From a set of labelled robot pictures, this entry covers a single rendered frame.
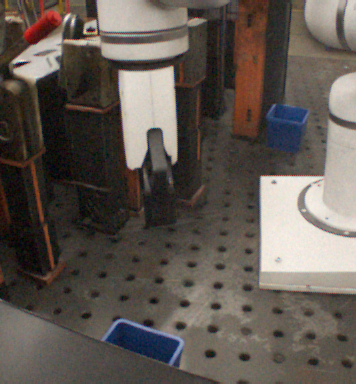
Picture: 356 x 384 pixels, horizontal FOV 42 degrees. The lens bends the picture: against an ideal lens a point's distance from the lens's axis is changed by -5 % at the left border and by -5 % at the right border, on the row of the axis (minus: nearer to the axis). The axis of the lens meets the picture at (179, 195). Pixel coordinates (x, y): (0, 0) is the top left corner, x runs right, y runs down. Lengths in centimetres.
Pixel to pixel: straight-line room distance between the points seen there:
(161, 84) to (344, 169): 51
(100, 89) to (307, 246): 44
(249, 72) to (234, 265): 55
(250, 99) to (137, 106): 83
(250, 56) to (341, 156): 45
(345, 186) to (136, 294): 41
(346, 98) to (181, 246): 40
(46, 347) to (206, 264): 59
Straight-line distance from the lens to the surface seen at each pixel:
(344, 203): 91
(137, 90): 44
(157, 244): 91
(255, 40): 121
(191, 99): 92
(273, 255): 83
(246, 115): 127
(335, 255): 84
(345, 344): 77
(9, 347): 31
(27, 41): 65
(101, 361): 29
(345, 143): 86
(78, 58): 81
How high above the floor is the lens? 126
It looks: 32 degrees down
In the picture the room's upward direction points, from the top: straight up
